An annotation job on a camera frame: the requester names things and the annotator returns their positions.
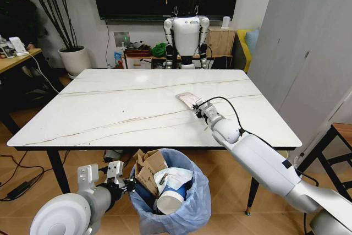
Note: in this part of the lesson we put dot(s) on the yellow sofa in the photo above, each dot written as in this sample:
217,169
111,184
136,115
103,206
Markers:
242,50

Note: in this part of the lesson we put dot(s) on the wooden desk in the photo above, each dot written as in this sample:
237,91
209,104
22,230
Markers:
16,63

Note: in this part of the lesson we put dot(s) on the trash bin with blue bag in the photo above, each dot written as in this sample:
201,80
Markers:
192,204

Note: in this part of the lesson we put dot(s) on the tall white cabinet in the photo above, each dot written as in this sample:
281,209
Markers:
302,39

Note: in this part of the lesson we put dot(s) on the pale blue cushion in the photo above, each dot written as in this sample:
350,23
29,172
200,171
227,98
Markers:
251,41

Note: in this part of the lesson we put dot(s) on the brown cardboard piece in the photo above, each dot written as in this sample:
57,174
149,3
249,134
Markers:
149,171

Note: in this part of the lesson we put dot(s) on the black table leg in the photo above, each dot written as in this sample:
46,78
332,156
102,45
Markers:
58,171
252,193

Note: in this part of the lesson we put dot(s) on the low wooden shelf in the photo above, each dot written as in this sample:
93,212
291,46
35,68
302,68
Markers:
143,57

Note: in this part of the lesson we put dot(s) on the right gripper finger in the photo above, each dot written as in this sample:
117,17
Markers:
201,101
195,108

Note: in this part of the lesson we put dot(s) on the white humanoid robot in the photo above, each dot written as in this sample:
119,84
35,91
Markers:
186,34

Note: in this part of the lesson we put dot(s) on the white phone stand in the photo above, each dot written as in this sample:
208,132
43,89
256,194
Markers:
18,45

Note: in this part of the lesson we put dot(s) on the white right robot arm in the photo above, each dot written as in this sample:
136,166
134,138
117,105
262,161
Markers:
261,163

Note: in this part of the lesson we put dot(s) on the wooden cabinet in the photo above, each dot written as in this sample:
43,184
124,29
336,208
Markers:
221,41

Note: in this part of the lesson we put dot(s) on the metal wall plate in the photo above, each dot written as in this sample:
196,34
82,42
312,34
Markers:
121,39

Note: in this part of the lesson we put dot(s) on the crumpled white paper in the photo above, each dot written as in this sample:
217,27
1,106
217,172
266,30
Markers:
176,175

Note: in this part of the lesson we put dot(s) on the tall green plant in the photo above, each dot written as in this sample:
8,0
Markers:
59,12

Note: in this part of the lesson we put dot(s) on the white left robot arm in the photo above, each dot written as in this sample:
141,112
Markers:
68,213

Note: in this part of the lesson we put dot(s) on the pink white snack wrapper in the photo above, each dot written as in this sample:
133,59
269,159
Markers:
188,98

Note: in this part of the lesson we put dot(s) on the wooden side table black frame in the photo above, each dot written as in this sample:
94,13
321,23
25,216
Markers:
341,131

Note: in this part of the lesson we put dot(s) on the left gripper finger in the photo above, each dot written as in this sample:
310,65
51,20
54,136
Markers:
131,189
131,182

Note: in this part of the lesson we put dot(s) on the blue white paper cup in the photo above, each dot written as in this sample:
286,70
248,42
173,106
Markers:
169,203

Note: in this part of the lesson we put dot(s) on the white plant pot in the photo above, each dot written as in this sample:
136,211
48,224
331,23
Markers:
74,60

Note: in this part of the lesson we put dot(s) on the panda plush toy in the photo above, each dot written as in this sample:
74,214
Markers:
139,44

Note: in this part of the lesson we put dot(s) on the small white device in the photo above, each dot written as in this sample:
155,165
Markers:
225,23

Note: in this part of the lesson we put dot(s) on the green cloth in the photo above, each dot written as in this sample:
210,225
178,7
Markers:
159,50

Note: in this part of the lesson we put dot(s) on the blue packet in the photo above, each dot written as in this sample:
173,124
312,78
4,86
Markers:
118,59

